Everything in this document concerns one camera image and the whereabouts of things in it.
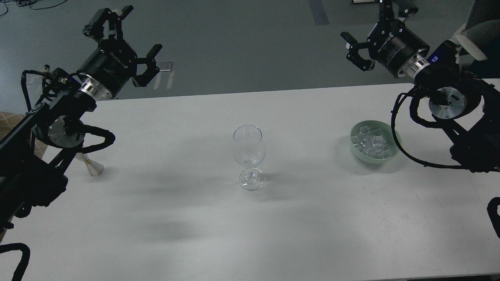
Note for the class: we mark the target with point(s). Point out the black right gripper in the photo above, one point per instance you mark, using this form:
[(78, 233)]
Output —
[(395, 45)]

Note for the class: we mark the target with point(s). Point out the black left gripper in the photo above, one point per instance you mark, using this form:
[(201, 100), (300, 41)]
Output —
[(114, 62)]

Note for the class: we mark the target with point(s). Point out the steel cocktail jigger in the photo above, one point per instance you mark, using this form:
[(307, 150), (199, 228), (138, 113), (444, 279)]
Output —
[(94, 168)]

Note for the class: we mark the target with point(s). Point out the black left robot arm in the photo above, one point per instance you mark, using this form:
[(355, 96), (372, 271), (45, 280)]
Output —
[(56, 101)]

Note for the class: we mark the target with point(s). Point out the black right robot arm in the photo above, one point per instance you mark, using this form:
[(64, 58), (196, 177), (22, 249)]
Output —
[(445, 96)]

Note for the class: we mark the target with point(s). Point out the clear ice cubes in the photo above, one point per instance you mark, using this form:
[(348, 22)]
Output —
[(372, 142)]

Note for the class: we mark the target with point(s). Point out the clear wine glass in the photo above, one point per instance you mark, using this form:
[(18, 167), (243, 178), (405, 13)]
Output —
[(249, 151)]

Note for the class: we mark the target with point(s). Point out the white grey office chair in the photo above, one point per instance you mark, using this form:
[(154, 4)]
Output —
[(479, 39)]

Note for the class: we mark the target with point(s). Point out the green bowl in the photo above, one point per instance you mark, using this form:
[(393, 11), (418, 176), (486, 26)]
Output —
[(387, 130)]

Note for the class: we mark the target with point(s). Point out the beige checkered cushion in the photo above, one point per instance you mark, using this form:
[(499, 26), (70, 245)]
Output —
[(11, 125)]

